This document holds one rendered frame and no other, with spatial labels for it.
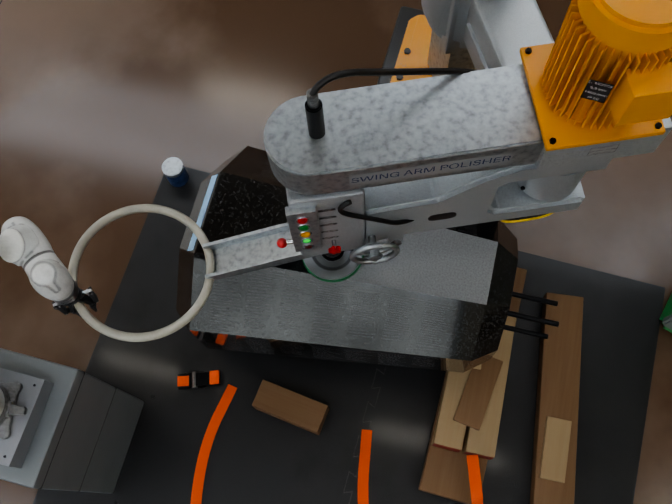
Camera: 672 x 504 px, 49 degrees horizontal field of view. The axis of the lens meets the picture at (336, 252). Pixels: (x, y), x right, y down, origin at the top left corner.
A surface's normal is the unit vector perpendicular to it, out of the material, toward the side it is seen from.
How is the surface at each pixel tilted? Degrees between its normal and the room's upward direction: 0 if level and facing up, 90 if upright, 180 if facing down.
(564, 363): 0
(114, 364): 0
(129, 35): 0
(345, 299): 45
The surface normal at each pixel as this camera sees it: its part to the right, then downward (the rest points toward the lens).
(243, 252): -0.31, -0.28
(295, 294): -0.16, 0.42
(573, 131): -0.04, -0.33
